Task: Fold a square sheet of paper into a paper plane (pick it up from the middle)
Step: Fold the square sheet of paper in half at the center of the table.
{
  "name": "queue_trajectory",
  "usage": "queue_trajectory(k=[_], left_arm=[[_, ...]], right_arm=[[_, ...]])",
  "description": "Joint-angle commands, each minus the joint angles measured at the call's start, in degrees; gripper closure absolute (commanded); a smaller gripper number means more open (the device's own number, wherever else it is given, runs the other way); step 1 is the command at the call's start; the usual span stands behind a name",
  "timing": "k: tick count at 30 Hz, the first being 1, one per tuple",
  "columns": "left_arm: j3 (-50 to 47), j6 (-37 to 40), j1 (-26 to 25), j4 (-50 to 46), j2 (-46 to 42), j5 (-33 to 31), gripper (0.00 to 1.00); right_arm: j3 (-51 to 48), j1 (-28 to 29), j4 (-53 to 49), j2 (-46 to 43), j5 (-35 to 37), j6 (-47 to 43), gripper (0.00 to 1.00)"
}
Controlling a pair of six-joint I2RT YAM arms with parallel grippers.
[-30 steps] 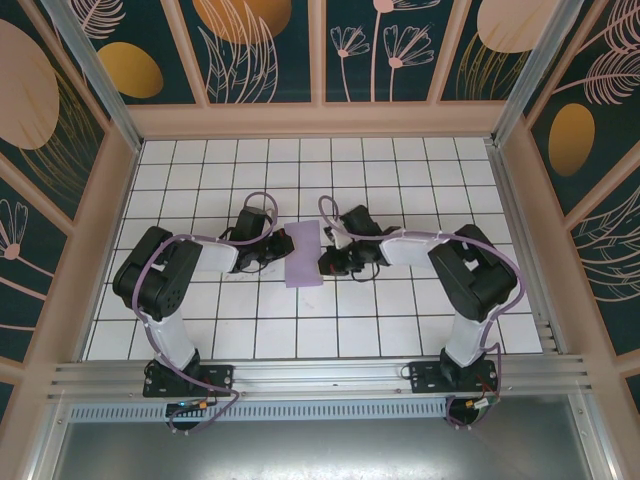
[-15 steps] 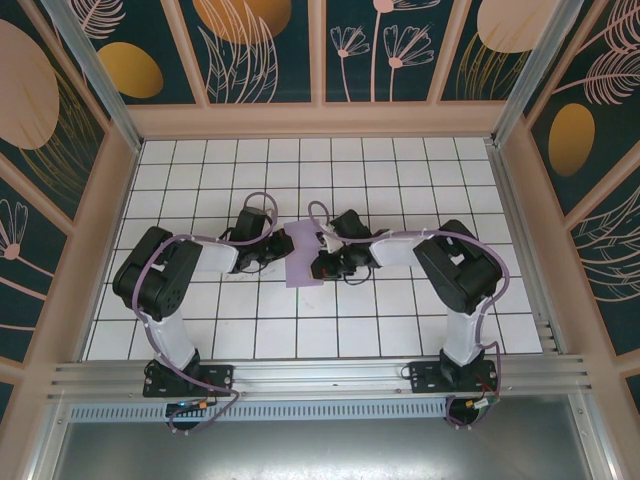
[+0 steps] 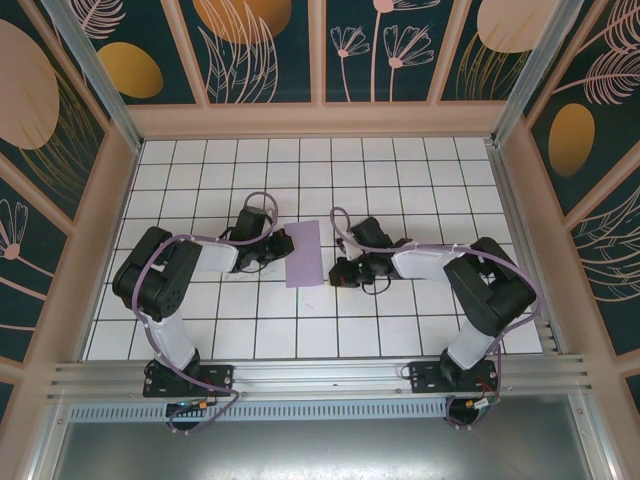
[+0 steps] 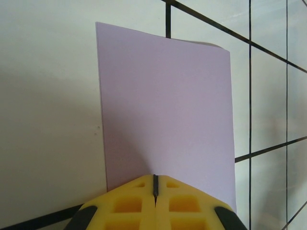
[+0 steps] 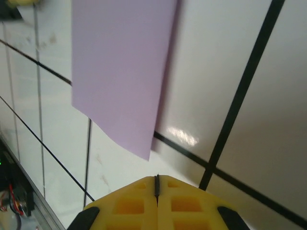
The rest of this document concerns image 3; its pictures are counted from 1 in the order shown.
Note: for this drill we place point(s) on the purple square paper sheet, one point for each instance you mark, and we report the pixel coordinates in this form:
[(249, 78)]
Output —
[(305, 255)]

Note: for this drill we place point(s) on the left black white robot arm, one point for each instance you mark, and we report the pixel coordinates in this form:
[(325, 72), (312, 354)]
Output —
[(160, 280)]

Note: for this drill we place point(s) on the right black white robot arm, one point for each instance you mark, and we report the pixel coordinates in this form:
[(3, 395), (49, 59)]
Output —
[(480, 290)]

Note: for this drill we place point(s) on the grey metal sheet panel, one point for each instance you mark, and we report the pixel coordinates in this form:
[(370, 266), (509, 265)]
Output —
[(320, 450)]

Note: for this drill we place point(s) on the small circuit board with connector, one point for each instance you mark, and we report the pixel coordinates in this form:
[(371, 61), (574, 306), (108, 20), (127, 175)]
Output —
[(192, 406), (477, 405)]

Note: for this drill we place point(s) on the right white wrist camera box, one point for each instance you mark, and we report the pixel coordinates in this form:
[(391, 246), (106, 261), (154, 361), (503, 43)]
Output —
[(342, 245)]

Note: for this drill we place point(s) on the long aluminium mounting rail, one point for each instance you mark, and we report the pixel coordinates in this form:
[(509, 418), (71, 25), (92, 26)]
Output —
[(320, 375)]

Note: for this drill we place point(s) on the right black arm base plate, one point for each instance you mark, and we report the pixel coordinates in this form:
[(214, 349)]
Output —
[(425, 380)]

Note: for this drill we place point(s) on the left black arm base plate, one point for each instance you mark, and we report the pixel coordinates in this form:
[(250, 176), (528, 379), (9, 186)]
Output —
[(220, 375)]

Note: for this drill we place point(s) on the aluminium side rail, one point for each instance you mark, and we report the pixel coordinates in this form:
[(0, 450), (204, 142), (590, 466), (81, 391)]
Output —
[(520, 220)]

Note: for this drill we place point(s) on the aluminium corner post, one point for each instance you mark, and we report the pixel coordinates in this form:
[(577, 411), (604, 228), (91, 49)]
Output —
[(90, 65), (535, 65)]

